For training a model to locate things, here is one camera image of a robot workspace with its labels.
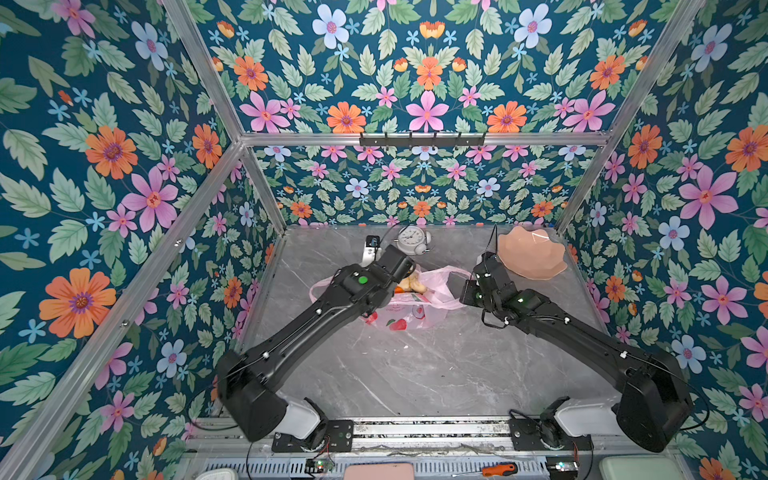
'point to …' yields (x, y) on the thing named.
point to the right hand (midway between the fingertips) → (462, 286)
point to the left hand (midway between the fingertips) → (376, 273)
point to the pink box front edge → (379, 471)
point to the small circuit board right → (569, 466)
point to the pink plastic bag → (449, 288)
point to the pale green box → (639, 467)
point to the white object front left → (219, 474)
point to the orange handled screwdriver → (503, 469)
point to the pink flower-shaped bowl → (531, 253)
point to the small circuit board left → (319, 465)
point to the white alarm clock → (413, 240)
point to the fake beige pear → (412, 282)
